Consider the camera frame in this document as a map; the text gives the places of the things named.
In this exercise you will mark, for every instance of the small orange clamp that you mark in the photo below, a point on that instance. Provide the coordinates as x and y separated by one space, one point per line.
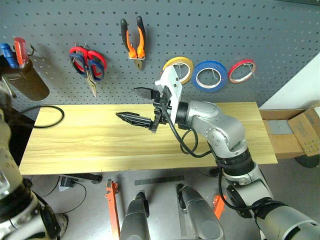
219 206

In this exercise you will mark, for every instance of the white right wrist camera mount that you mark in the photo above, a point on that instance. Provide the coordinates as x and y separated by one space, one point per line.
172 80

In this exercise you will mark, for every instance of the black power strip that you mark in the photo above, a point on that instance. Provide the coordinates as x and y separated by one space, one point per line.
67 182

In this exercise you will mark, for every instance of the blue tape roll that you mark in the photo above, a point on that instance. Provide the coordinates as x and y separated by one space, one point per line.
200 85

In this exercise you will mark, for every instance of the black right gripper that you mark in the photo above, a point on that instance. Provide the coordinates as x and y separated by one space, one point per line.
165 112

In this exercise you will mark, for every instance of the red tape roll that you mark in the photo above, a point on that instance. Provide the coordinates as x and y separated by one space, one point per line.
233 69

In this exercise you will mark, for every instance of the black round base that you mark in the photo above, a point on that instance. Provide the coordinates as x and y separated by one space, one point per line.
308 161

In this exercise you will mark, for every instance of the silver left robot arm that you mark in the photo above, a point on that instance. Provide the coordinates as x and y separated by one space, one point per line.
10 150

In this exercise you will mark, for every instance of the long orange clamp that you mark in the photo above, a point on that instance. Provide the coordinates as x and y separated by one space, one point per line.
112 205

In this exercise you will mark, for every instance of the dark grey floor tape strip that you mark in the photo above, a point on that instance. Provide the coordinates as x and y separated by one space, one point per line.
160 180

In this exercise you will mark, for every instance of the metal pegboard hook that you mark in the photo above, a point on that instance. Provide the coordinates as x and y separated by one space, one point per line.
251 68
180 68
32 50
215 73

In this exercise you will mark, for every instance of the black table leg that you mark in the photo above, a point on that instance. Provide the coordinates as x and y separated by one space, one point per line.
87 177

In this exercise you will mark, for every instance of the orange black pliers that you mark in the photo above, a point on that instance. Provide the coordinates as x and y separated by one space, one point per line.
131 47

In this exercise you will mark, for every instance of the printed cardboard box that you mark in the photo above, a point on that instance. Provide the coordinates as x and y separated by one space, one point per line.
305 130

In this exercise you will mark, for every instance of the yellow tape roll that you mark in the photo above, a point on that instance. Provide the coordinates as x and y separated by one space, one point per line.
187 62

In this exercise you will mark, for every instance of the grey foam sheet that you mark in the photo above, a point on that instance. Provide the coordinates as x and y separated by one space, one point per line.
280 127

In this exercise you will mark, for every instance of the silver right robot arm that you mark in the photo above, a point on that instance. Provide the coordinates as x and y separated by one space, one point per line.
220 125

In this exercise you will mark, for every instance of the grey pegboard wall panel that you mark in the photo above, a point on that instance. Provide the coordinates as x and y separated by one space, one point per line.
200 30

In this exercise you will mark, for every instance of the long flat cardboard box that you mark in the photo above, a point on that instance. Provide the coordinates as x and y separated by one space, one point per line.
282 145

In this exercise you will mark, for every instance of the dark grey rounded shape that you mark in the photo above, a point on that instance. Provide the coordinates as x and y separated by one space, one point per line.
135 220
200 215

